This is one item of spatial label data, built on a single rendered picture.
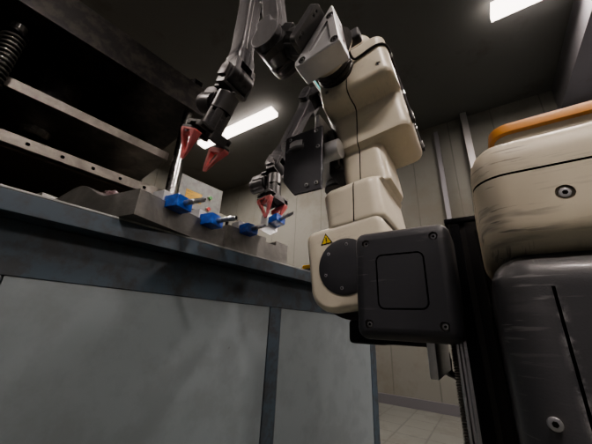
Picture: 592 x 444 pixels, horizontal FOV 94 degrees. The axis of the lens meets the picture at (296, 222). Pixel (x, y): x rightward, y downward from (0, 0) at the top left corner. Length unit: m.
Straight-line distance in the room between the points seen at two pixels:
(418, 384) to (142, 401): 2.64
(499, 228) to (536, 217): 0.03
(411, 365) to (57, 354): 2.79
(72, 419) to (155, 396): 0.14
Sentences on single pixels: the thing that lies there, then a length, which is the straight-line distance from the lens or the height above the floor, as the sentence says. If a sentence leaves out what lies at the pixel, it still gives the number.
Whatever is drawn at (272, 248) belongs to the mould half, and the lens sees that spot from 0.94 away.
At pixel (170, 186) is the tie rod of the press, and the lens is 1.65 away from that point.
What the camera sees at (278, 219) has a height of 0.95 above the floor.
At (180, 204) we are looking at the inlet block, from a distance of 0.63.
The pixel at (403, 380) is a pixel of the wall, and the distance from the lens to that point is 3.12.
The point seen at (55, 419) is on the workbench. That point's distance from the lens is 0.68.
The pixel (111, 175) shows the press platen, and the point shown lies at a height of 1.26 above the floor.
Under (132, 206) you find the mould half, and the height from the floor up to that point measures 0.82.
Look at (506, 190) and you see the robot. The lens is 0.33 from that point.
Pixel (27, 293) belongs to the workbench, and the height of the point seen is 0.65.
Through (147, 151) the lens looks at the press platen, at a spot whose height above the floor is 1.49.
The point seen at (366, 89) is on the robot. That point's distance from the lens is 0.69.
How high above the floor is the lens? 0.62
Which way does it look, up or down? 21 degrees up
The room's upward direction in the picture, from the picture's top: 3 degrees clockwise
